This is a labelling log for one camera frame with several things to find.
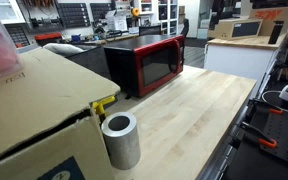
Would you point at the red black microwave body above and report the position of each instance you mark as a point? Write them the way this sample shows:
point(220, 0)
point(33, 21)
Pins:
point(120, 63)

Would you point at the white open shelving unit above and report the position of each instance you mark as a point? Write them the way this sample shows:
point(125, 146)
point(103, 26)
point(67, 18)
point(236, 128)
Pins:
point(169, 16)

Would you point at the yellow clamp piece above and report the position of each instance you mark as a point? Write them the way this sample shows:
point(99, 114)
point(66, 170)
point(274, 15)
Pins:
point(100, 106)

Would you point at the aluminium hollow cylinder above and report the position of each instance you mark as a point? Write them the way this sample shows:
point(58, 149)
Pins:
point(122, 146)

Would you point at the black storage bin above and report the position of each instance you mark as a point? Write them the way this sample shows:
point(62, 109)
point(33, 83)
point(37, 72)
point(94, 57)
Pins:
point(90, 61)

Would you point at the small white box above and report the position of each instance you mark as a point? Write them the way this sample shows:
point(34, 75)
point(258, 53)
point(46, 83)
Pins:
point(117, 21)

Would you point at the yellow filament spool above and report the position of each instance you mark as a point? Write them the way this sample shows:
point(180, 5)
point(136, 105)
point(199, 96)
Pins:
point(135, 12)

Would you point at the black parts organizer drawers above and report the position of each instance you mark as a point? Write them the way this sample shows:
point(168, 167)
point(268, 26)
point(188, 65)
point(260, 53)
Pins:
point(100, 10)
point(73, 15)
point(17, 36)

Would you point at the grey cushion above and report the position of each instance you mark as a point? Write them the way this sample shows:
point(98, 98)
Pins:
point(62, 49)

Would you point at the white counter wooden top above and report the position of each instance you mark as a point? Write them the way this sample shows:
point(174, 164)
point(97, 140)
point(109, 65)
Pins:
point(240, 56)

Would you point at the large brown cardboard box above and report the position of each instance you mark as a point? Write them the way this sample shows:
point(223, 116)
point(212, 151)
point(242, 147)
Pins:
point(40, 106)

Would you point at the flat cardboard box black label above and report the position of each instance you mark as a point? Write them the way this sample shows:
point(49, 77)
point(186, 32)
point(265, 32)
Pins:
point(234, 29)

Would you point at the red toolbox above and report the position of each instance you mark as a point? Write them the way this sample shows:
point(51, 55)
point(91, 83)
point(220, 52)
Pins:
point(47, 36)

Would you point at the black tall bottle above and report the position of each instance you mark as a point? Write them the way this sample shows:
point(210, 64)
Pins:
point(275, 32)

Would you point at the black perforated breadboard plate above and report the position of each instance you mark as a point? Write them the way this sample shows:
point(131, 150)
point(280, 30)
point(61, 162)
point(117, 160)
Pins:
point(284, 133)

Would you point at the cardboard box orange print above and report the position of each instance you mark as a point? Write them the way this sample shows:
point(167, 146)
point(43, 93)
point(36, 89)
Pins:
point(277, 16)

